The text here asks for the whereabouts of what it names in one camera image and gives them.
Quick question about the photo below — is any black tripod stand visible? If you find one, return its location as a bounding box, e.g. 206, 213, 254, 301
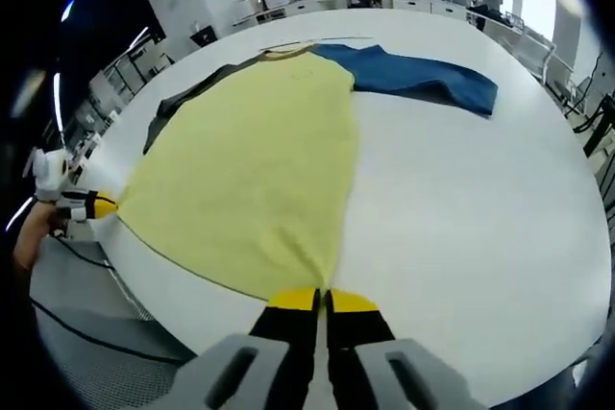
571, 92, 615, 157

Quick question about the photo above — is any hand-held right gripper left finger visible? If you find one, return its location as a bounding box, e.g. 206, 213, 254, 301
172, 287, 322, 410

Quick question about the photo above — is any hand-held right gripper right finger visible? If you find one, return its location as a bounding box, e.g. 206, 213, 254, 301
326, 287, 484, 410

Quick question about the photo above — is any black sign stand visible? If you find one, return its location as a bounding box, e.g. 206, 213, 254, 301
188, 25, 218, 49

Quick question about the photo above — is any white mesh office chair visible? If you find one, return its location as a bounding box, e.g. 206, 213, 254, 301
516, 25, 561, 84

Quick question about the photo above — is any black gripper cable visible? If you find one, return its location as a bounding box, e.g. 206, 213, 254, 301
28, 231, 199, 365

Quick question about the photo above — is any yellow blue grey garment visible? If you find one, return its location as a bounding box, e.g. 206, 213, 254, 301
117, 42, 500, 305

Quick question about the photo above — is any white drawer counter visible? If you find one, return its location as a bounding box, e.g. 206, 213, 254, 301
233, 0, 473, 28

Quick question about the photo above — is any person's left hand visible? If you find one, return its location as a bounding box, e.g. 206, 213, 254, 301
31, 202, 66, 239

